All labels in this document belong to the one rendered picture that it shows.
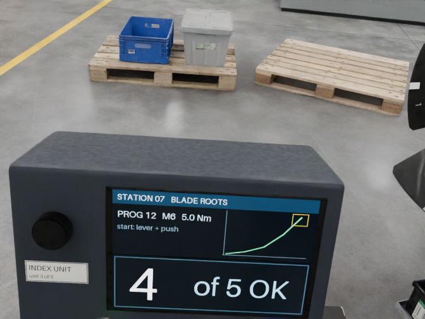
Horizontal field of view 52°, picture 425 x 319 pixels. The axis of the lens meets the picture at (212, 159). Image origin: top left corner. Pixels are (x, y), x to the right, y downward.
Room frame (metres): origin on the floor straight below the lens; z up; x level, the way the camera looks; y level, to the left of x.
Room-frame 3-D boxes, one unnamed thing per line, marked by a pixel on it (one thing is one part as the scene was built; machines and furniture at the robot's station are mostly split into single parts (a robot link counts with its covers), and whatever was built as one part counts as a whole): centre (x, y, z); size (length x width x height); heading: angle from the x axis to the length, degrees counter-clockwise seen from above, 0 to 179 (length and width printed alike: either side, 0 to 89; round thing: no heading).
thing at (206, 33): (3.72, 0.14, 0.31); 0.60 x 0.42 x 0.33; 2
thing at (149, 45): (3.70, 0.64, 0.25); 0.60 x 0.41 x 0.22; 2
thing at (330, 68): (3.77, -1.04, 0.07); 1.20 x 1.00 x 0.15; 69
